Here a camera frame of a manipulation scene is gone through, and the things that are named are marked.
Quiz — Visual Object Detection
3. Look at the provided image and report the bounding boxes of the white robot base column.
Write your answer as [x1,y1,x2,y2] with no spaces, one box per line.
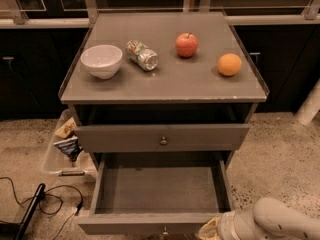
[295,79,320,125]

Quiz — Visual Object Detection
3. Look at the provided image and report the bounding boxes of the orange fruit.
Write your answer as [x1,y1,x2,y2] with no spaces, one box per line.
[217,53,242,76]

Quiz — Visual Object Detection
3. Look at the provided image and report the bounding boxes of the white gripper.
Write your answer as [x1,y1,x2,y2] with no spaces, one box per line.
[198,211,239,240]

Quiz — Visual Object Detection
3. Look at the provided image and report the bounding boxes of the silver green soda can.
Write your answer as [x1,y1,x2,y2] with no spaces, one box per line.
[126,40,158,71]

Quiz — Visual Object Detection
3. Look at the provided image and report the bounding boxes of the grey drawer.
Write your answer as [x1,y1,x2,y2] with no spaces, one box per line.
[75,124,249,153]
[78,152,234,235]

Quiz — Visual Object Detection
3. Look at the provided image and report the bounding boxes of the grey wooden drawer cabinet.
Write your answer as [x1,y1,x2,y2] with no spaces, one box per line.
[58,11,270,236]

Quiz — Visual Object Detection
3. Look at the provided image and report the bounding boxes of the white ceramic bowl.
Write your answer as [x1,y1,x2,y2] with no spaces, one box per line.
[80,45,123,79]

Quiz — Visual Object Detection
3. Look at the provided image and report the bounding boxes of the clear plastic storage bin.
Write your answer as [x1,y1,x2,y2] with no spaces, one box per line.
[42,108,98,178]

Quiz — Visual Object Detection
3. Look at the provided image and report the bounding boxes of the black cable on floor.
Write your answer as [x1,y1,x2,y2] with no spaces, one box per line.
[0,176,84,240]

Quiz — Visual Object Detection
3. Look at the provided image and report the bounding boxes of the tan snack packet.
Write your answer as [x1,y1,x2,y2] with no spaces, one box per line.
[54,118,76,139]

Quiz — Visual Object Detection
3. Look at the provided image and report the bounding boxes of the red apple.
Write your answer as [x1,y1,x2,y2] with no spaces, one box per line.
[175,33,198,58]

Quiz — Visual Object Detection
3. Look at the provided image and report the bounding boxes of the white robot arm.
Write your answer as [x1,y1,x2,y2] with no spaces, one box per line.
[198,197,320,240]

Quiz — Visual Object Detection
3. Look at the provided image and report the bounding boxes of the metal railing frame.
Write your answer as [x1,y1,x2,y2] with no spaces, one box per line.
[0,0,320,29]

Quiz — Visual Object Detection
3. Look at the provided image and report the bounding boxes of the dark blue snack bag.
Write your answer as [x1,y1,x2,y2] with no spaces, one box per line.
[54,136,83,167]

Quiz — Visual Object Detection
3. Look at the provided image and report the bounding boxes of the grey top drawer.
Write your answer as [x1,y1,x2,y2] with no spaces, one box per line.
[75,124,249,153]

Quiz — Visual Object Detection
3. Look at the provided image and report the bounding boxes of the black flat stand base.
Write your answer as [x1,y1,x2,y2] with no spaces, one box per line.
[0,183,46,240]

